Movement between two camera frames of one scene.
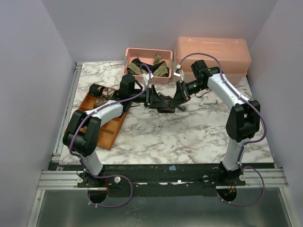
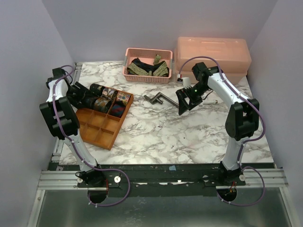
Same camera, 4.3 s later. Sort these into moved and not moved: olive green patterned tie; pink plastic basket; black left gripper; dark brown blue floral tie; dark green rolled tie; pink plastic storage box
Moved: dark brown blue floral tie; black left gripper
Not moved: pink plastic basket; olive green patterned tie; pink plastic storage box; dark green rolled tie
